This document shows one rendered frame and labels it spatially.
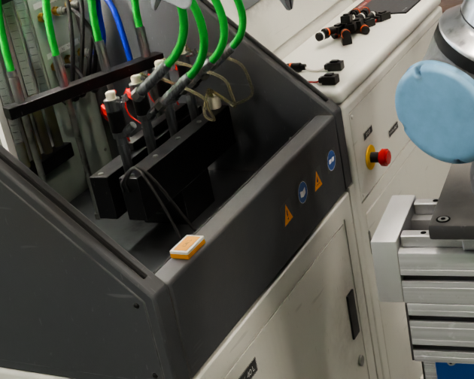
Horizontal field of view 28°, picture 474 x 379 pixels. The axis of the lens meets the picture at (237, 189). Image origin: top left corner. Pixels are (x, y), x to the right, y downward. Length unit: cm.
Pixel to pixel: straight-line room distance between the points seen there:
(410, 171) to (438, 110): 124
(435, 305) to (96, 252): 45
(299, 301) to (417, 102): 75
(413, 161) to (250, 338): 85
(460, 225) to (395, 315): 105
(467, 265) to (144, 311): 43
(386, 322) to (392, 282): 88
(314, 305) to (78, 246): 58
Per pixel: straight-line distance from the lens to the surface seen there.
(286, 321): 162
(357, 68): 193
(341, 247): 182
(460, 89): 94
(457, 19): 97
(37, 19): 190
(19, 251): 136
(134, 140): 171
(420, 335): 126
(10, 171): 131
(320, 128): 172
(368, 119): 194
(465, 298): 121
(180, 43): 148
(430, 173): 235
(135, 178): 158
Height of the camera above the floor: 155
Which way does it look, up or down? 23 degrees down
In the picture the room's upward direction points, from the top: 12 degrees counter-clockwise
